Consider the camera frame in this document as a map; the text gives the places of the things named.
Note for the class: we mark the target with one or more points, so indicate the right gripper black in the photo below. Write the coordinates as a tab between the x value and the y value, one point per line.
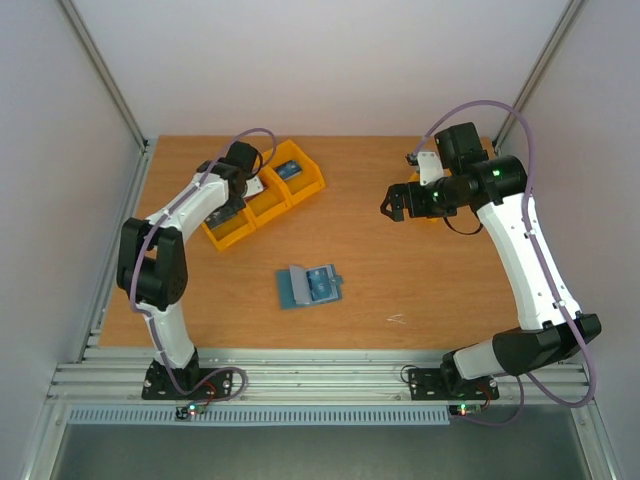
411	201

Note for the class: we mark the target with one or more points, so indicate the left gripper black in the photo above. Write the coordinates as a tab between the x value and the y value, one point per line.
241	204

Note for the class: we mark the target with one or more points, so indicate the teal leather card holder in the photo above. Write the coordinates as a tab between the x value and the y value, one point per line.
300	287

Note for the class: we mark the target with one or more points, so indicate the dark blue VIP card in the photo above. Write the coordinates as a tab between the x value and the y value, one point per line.
324	284

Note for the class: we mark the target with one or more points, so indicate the grey credit card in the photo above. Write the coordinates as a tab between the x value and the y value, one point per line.
211	223

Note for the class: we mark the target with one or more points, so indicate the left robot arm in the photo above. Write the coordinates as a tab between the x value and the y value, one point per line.
152	270

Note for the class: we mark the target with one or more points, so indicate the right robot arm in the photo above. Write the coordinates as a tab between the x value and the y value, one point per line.
552	326

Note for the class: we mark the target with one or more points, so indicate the blue credit card in bin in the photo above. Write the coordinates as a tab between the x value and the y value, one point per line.
288	170

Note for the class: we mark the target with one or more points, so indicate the small yellow bin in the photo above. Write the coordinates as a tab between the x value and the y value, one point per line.
424	199

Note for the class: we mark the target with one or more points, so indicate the yellow three-compartment bin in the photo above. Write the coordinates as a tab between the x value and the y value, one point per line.
278	198

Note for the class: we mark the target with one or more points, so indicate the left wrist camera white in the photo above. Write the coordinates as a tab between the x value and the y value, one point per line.
254	186

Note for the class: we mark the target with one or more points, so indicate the left aluminium corner post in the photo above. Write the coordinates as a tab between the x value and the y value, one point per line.
79	28

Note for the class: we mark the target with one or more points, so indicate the aluminium corner post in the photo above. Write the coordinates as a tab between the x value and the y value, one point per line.
560	32
79	28

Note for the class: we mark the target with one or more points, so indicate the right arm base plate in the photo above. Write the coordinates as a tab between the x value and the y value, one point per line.
429	384

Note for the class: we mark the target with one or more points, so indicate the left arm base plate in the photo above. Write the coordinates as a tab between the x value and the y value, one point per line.
191	383

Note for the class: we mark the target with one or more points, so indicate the grey slotted cable duct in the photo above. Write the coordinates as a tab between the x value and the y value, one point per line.
262	415

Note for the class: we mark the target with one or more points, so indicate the aluminium rail frame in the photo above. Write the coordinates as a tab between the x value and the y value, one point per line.
276	376

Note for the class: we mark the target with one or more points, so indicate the right aluminium corner post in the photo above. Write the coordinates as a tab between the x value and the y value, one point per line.
560	32

